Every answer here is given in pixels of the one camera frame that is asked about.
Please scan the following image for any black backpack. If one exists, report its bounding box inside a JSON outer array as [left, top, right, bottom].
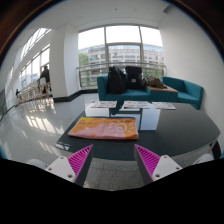
[[125, 66, 142, 89], [107, 66, 127, 94]]

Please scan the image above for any right magazine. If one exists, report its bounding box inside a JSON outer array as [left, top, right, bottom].
[[152, 102, 176, 110]]

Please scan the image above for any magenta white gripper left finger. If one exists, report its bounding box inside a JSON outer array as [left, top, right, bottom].
[[46, 145, 93, 186]]

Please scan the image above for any person standing at window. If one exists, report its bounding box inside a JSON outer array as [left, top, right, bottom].
[[38, 65, 51, 94]]

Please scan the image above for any metal window railing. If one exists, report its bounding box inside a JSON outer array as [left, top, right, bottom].
[[77, 61, 165, 89]]

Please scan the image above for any black backpack right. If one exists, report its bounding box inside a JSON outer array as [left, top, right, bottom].
[[125, 66, 142, 89]]

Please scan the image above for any left magazine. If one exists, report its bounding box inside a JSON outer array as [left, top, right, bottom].
[[90, 101, 117, 108]]

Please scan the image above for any black backpack left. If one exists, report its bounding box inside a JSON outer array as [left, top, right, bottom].
[[107, 66, 127, 94]]

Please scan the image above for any orange pink folded towel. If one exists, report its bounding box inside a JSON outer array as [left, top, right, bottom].
[[68, 117, 138, 140]]

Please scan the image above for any wooden sofa side table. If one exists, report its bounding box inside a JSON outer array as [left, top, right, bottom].
[[147, 85, 178, 93]]

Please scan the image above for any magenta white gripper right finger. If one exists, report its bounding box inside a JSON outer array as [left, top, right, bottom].
[[134, 145, 182, 185]]

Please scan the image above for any teal sofa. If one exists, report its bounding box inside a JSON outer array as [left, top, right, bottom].
[[97, 75, 204, 110]]

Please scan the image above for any brown bag on sofa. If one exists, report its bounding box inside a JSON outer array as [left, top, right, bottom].
[[143, 76, 166, 89]]

